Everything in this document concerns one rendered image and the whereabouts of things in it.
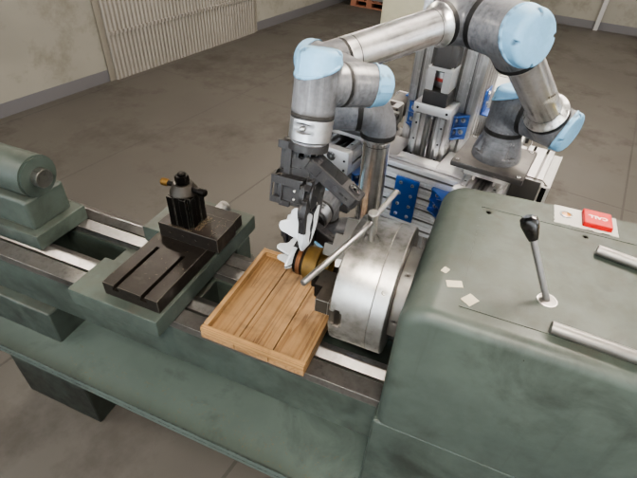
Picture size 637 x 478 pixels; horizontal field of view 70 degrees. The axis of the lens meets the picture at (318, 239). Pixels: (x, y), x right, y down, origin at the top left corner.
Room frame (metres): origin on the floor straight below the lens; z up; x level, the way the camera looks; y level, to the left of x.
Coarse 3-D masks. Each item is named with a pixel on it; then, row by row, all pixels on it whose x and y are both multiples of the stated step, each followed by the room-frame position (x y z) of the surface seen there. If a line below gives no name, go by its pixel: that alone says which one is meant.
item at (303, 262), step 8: (312, 248) 0.86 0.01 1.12; (320, 248) 0.86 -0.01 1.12; (296, 256) 0.85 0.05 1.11; (304, 256) 0.84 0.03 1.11; (312, 256) 0.84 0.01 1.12; (320, 256) 0.85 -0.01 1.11; (328, 256) 0.85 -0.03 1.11; (296, 264) 0.83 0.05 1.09; (304, 264) 0.82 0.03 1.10; (312, 264) 0.82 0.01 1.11; (296, 272) 0.83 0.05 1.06; (304, 272) 0.82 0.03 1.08
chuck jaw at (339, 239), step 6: (348, 222) 0.88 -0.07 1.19; (354, 222) 0.88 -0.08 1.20; (348, 228) 0.87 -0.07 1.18; (354, 228) 0.87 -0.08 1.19; (336, 234) 0.87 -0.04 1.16; (342, 234) 0.87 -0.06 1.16; (348, 234) 0.86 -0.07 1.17; (336, 240) 0.86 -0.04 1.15; (342, 240) 0.86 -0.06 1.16; (324, 246) 0.86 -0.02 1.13; (330, 246) 0.86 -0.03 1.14; (336, 246) 0.85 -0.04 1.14; (324, 252) 0.85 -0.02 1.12; (330, 252) 0.85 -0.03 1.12
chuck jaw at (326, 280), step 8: (320, 272) 0.80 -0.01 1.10; (328, 272) 0.80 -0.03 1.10; (312, 280) 0.79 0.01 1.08; (320, 280) 0.77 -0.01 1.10; (328, 280) 0.77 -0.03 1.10; (320, 288) 0.75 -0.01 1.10; (328, 288) 0.74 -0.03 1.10; (320, 296) 0.72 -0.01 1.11; (328, 296) 0.72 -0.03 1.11; (320, 304) 0.70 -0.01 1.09; (328, 304) 0.70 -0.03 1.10; (320, 312) 0.70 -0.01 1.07; (328, 312) 0.69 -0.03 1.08; (336, 312) 0.67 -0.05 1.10; (328, 320) 0.68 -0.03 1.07; (336, 320) 0.67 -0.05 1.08
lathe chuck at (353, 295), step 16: (384, 224) 0.83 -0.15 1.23; (400, 224) 0.84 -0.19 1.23; (384, 240) 0.77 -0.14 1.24; (352, 256) 0.73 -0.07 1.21; (368, 256) 0.73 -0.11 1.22; (384, 256) 0.73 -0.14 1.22; (352, 272) 0.71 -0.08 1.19; (368, 272) 0.70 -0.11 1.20; (336, 288) 0.69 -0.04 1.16; (352, 288) 0.68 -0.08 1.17; (368, 288) 0.68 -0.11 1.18; (336, 304) 0.67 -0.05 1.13; (352, 304) 0.67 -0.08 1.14; (368, 304) 0.66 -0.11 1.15; (352, 320) 0.65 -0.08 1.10; (368, 320) 0.65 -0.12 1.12; (336, 336) 0.68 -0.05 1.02; (352, 336) 0.65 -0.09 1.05
